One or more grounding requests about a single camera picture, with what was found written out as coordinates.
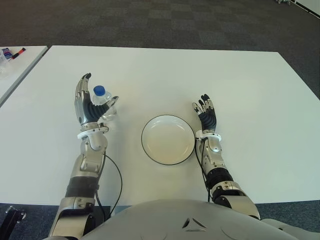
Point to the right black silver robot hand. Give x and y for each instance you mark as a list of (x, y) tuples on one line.
[(208, 121)]

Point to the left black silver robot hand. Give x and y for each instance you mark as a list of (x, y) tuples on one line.
[(91, 112)]

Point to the clear water bottle blue cap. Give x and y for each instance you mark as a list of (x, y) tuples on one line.
[(101, 98)]

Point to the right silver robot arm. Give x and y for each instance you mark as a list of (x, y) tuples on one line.
[(217, 160)]

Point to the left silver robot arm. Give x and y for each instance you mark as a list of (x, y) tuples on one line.
[(86, 165)]

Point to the white plate black rim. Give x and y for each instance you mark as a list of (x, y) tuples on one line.
[(168, 140)]

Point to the red black marker pen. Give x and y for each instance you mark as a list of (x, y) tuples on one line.
[(18, 53)]

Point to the grey robot torso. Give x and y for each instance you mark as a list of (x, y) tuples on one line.
[(190, 222)]

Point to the blue white packet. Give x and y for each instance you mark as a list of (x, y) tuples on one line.
[(6, 53)]

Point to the black metal stand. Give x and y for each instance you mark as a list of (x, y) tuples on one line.
[(12, 216)]

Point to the grey chair base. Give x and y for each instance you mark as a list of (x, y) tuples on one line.
[(282, 1)]

